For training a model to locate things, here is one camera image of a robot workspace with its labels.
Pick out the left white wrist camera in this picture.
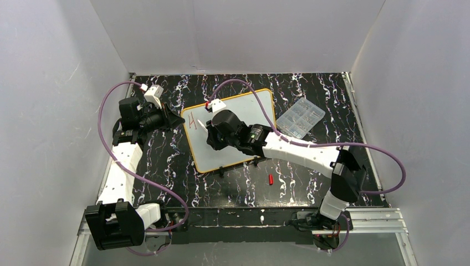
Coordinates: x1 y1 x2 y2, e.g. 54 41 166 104
144 85 164 109

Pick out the clear plastic screw box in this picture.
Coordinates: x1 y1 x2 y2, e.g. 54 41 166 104
276 97 325 139

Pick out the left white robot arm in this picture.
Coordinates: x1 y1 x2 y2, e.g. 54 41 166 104
85 96 185 250

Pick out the aluminium table frame rail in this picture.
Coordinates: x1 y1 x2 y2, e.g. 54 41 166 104
70 207 417 265

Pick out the purple cable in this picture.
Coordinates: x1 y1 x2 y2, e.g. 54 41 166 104
205 79 406 195
97 80 190 257

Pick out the red whiteboard marker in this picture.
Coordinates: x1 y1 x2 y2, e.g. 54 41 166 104
197 120 208 133

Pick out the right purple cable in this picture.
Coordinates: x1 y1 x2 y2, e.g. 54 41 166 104
205 79 406 195

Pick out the yellow framed whiteboard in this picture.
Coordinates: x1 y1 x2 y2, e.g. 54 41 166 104
181 89 276 173

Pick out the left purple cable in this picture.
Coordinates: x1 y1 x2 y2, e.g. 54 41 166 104
97 80 190 257

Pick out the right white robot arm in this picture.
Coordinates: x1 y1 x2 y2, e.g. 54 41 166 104
205 110 366 221

